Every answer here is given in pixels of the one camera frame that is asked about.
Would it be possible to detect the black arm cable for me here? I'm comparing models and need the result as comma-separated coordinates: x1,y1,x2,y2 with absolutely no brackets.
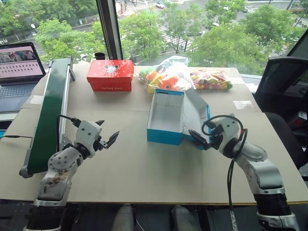
56,114,81,151
201,115,249,231

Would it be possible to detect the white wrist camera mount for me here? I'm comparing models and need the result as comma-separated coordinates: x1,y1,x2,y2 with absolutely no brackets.
74,119,103,157
215,113,243,145

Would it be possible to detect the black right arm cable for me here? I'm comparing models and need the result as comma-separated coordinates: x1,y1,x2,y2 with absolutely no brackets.
201,115,249,231

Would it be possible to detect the open laptop computer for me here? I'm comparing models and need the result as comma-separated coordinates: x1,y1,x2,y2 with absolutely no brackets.
0,41,47,114

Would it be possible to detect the clear bag of colourful fruits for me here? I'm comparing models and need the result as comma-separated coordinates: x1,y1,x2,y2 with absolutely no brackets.
190,69,234,92

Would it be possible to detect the red shoe box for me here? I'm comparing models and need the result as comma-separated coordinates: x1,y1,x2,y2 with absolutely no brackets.
86,59,135,93

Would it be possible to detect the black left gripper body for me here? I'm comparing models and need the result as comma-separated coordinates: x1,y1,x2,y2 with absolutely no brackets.
90,135,109,154

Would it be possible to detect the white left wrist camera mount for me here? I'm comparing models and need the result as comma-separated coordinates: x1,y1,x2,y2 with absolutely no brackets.
74,119,103,157

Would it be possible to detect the black window frame post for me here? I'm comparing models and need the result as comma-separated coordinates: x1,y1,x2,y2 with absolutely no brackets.
95,0,124,61

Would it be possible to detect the green conveyor belt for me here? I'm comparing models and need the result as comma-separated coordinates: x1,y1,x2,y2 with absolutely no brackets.
19,57,76,179

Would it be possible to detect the thin black table cable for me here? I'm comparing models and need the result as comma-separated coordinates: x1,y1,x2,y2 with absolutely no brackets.
0,135,33,140

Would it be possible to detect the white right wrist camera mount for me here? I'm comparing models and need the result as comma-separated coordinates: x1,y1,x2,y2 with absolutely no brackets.
215,113,243,145

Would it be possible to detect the black office chair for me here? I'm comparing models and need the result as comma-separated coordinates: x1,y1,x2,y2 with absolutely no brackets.
254,56,308,178

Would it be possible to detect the clear bag of plush toys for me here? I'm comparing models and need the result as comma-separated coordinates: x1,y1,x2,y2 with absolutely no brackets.
138,55,193,95

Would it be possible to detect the blue shoe box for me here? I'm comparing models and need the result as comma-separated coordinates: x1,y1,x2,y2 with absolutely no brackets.
146,88,213,151

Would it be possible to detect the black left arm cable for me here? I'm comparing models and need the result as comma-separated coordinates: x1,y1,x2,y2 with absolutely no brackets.
56,114,81,151

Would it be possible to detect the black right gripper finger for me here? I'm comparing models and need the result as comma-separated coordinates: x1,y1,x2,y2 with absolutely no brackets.
188,129,208,145
192,140,211,151

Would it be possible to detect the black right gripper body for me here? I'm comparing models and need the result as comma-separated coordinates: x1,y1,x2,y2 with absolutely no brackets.
206,122,225,151

